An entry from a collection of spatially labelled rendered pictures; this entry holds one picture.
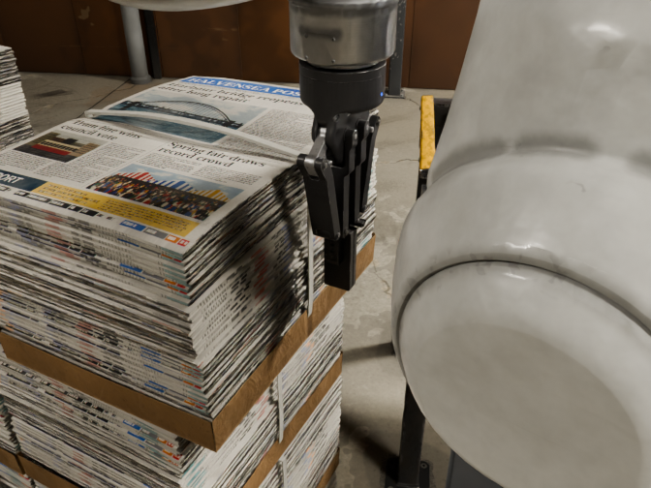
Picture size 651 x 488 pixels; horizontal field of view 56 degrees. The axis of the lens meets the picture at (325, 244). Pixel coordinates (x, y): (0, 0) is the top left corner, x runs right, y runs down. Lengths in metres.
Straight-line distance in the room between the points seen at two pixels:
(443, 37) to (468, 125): 4.03
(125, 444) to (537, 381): 0.57
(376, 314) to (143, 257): 1.66
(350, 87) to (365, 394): 1.40
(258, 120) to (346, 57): 0.22
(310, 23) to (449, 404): 0.35
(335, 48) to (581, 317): 0.36
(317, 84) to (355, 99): 0.03
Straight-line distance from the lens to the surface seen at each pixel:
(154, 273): 0.51
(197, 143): 0.65
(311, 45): 0.52
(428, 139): 1.31
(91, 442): 0.79
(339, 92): 0.52
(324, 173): 0.53
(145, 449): 0.71
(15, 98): 1.15
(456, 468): 0.70
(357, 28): 0.50
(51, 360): 0.71
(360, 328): 2.05
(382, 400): 1.82
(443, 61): 4.30
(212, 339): 0.54
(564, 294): 0.19
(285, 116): 0.71
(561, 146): 0.21
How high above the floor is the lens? 1.31
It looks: 32 degrees down
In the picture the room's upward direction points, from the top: straight up
